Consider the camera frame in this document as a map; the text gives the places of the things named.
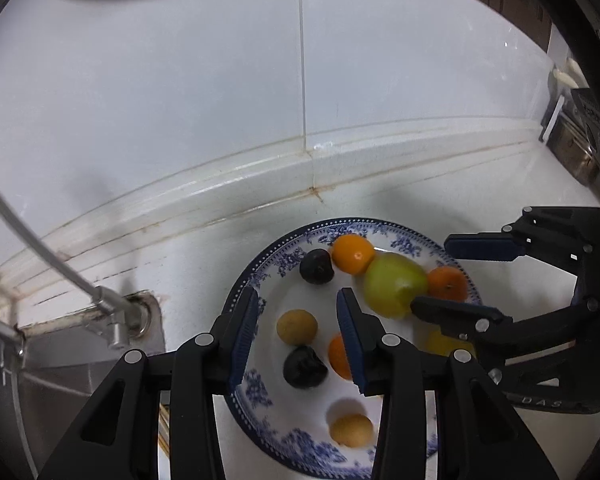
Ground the blue patterned white plate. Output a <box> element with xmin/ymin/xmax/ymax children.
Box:
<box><xmin>221</xmin><ymin>217</ymin><xmax>482</xmax><ymax>480</ymax></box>

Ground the small tan round fruit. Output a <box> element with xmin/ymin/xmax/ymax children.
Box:
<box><xmin>276</xmin><ymin>309</ymin><xmax>319</xmax><ymax>347</ymax></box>
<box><xmin>329</xmin><ymin>412</ymin><xmax>374</xmax><ymax>448</ymax></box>

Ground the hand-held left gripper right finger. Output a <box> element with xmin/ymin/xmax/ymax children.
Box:
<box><xmin>336</xmin><ymin>287</ymin><xmax>556</xmax><ymax>480</ymax></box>

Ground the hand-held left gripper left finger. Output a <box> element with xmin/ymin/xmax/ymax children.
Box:
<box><xmin>39</xmin><ymin>286</ymin><xmax>259</xmax><ymax>480</ymax></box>

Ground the brown cardboard box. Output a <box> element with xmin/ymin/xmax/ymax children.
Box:
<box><xmin>472</xmin><ymin>0</ymin><xmax>553</xmax><ymax>48</ymax></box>

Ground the dark plum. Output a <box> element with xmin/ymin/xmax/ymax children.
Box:
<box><xmin>299</xmin><ymin>248</ymin><xmax>336</xmax><ymax>286</ymax></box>
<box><xmin>282</xmin><ymin>345</ymin><xmax>328</xmax><ymax>390</ymax></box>

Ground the stainless steel stove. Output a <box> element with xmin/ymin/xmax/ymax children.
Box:
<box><xmin>539</xmin><ymin>87</ymin><xmax>600</xmax><ymax>183</ymax></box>

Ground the stainless steel sink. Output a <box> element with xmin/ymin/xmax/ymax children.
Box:
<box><xmin>0</xmin><ymin>345</ymin><xmax>171</xmax><ymax>480</ymax></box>

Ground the yellow grapefruit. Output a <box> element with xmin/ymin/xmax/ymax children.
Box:
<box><xmin>425</xmin><ymin>329</ymin><xmax>476</xmax><ymax>358</ymax></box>

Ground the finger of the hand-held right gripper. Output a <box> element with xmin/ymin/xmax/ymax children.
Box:
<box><xmin>444</xmin><ymin>206</ymin><xmax>600</xmax><ymax>281</ymax></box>
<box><xmin>410</xmin><ymin>295</ymin><xmax>600</xmax><ymax>362</ymax></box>

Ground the orange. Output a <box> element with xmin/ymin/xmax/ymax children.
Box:
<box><xmin>328</xmin><ymin>332</ymin><xmax>353</xmax><ymax>381</ymax></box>
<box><xmin>331</xmin><ymin>234</ymin><xmax>376</xmax><ymax>276</ymax></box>
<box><xmin>425</xmin><ymin>266</ymin><xmax>469</xmax><ymax>303</ymax></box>

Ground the thin chrome gooseneck faucet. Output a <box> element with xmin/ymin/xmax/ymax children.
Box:
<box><xmin>0</xmin><ymin>162</ymin><xmax>153</xmax><ymax>350</ymax></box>

